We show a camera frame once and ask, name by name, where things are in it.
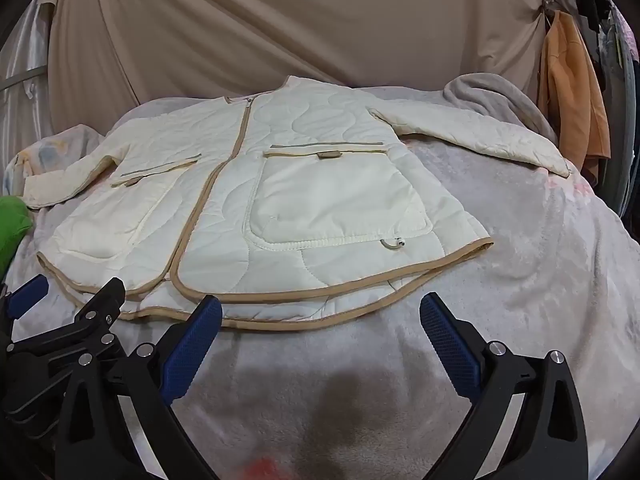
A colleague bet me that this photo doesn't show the rack of dark hanging clothes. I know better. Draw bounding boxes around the rack of dark hanging clothes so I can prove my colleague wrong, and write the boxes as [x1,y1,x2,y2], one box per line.
[575,0,640,211]

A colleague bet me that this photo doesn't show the grey floral blanket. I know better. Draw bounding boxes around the grey floral blanket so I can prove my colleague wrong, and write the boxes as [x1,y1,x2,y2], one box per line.
[0,80,640,480]

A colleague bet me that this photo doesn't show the grey fleece cloth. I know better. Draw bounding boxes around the grey fleece cloth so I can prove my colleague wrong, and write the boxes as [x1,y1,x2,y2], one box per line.
[442,74,558,143]

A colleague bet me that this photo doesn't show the white quilted blanket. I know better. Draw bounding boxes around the white quilted blanket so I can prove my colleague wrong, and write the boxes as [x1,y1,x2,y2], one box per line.
[22,75,573,333]

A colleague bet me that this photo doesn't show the orange hanging garment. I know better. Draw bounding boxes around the orange hanging garment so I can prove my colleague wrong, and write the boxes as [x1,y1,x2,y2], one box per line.
[537,10,612,186]

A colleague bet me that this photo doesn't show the green cloth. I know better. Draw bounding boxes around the green cloth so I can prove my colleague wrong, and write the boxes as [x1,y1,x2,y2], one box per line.
[0,196,33,281]

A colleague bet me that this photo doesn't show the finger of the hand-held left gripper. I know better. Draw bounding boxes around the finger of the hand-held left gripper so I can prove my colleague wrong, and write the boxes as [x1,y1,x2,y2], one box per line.
[4,276,50,320]
[7,277,127,367]

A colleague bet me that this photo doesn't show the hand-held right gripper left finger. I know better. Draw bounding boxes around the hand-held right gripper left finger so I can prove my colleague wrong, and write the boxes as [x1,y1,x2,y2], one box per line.
[60,295,223,480]

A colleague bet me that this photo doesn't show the beige backdrop curtain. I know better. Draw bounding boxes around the beige backdrop curtain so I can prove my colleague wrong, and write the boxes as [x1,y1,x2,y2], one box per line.
[47,0,553,111]

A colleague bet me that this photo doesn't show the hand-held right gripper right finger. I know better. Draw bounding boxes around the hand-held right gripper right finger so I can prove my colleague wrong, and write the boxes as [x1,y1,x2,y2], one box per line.
[419,292,588,480]

